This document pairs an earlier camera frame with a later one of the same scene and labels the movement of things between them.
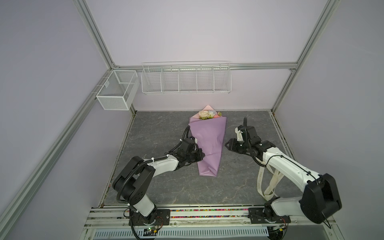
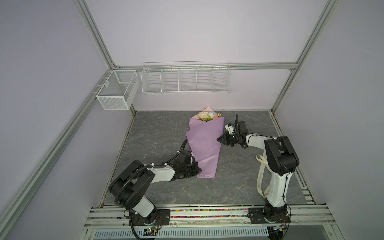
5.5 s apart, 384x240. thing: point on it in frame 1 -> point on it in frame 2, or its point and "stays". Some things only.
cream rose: (203, 115) stays
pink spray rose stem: (218, 115) stays
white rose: (211, 114) stays
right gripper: (232, 144) -> (224, 140)
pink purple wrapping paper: (208, 127) stays
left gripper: (199, 157) -> (196, 169)
